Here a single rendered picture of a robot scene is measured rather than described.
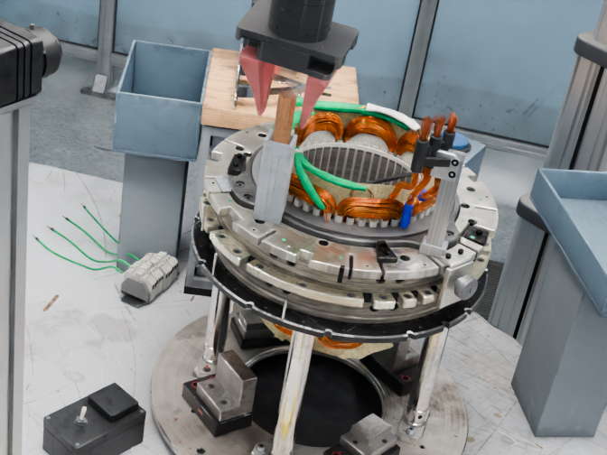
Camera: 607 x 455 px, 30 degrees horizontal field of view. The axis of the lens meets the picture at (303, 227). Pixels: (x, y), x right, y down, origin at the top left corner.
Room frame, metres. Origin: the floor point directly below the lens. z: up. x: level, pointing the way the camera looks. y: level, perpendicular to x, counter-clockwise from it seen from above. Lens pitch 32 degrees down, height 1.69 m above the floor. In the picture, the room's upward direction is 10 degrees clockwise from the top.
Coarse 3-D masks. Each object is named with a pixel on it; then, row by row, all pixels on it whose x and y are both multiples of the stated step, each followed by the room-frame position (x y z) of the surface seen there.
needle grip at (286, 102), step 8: (280, 96) 0.98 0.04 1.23; (288, 96) 0.98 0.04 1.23; (280, 104) 0.98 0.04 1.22; (288, 104) 0.98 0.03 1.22; (280, 112) 0.98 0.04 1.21; (288, 112) 0.98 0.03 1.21; (280, 120) 0.98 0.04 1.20; (288, 120) 0.98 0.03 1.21; (280, 128) 0.98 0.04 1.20; (288, 128) 0.98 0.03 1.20; (280, 136) 0.98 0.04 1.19; (288, 136) 0.98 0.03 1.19; (288, 144) 0.98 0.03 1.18
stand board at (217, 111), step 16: (224, 64) 1.40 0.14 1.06; (208, 80) 1.34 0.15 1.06; (224, 80) 1.34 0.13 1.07; (240, 80) 1.35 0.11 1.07; (272, 80) 1.37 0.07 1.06; (304, 80) 1.39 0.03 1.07; (336, 80) 1.41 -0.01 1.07; (352, 80) 1.42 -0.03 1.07; (208, 96) 1.29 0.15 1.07; (224, 96) 1.30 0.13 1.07; (272, 96) 1.32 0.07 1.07; (336, 96) 1.36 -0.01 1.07; (352, 96) 1.37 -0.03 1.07; (208, 112) 1.26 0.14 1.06; (224, 112) 1.26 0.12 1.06; (240, 112) 1.26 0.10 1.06; (256, 112) 1.27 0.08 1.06; (272, 112) 1.28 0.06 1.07; (240, 128) 1.26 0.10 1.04
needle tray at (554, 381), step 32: (544, 192) 1.22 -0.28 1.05; (576, 192) 1.27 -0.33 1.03; (576, 224) 1.13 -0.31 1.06; (576, 256) 1.10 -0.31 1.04; (544, 288) 1.18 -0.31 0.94; (576, 288) 1.11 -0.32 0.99; (544, 320) 1.15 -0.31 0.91; (576, 320) 1.09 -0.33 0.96; (544, 352) 1.13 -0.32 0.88; (576, 352) 1.09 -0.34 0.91; (512, 384) 1.18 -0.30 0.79; (544, 384) 1.11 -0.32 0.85; (576, 384) 1.10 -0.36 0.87; (544, 416) 1.09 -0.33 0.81; (576, 416) 1.10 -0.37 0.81
